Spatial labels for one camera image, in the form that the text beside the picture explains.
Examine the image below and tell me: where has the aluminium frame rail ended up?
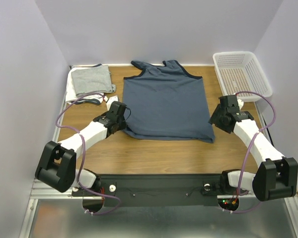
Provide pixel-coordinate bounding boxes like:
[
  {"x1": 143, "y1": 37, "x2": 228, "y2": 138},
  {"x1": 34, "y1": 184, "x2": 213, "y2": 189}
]
[{"x1": 30, "y1": 180, "x2": 72, "y2": 199}]

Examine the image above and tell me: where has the white plastic basket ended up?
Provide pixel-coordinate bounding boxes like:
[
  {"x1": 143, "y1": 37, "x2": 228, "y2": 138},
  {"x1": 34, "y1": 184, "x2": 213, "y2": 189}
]
[{"x1": 213, "y1": 51, "x2": 273, "y2": 102}]

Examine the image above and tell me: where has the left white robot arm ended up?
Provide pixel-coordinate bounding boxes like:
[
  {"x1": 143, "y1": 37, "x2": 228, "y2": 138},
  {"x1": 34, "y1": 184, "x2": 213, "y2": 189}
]
[{"x1": 35, "y1": 101, "x2": 127, "y2": 195}]

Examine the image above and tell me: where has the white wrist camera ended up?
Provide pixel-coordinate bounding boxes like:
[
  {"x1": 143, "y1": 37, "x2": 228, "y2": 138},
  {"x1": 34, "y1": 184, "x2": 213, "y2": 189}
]
[
  {"x1": 104, "y1": 95, "x2": 119, "y2": 110},
  {"x1": 237, "y1": 98, "x2": 244, "y2": 110}
]

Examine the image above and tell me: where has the folded white tank top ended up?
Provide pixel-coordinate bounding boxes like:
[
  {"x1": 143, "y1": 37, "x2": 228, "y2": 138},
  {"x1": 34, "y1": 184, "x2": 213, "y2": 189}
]
[{"x1": 65, "y1": 67, "x2": 105, "y2": 105}]

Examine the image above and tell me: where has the folded grey tank top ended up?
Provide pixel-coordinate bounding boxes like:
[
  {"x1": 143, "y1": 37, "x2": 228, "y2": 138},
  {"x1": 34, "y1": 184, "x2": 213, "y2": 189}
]
[{"x1": 70, "y1": 64, "x2": 116, "y2": 97}]

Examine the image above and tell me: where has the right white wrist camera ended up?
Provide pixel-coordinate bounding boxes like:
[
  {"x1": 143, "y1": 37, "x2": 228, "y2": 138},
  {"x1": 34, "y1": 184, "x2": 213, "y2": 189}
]
[{"x1": 237, "y1": 98, "x2": 244, "y2": 110}]

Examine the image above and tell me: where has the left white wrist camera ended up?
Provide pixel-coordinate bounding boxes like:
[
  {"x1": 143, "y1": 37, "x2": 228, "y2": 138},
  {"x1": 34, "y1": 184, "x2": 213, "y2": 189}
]
[{"x1": 104, "y1": 95, "x2": 119, "y2": 110}]

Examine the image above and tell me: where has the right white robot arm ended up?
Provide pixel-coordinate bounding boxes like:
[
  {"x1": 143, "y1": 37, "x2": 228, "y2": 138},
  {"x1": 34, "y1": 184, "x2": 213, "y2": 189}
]
[{"x1": 209, "y1": 95, "x2": 298, "y2": 201}]

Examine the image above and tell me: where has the blue tank top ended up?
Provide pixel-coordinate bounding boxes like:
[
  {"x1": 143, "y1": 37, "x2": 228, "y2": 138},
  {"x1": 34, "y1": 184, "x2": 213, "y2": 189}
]
[{"x1": 123, "y1": 60, "x2": 215, "y2": 143}]

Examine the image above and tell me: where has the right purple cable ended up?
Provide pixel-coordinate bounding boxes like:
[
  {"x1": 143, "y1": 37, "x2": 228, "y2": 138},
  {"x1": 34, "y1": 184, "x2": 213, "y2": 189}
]
[{"x1": 222, "y1": 91, "x2": 276, "y2": 214}]

